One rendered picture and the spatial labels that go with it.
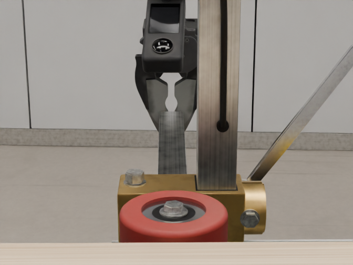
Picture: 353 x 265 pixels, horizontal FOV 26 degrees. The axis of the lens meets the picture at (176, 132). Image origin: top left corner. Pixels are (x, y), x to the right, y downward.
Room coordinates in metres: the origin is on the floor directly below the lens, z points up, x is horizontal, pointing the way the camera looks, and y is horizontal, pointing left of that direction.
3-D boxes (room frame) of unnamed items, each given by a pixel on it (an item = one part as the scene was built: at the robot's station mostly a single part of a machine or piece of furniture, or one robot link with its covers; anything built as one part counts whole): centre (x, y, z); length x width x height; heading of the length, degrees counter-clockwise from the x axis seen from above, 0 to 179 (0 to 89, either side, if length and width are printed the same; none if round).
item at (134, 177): (0.66, 0.04, 0.88); 0.02 x 0.02 x 0.01
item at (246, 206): (0.66, -0.01, 0.85); 0.14 x 0.06 x 0.05; 91
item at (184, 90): (0.96, -0.01, 0.86); 0.06 x 0.03 x 0.09; 0
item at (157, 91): (0.96, 0.02, 0.86); 0.06 x 0.03 x 0.09; 0
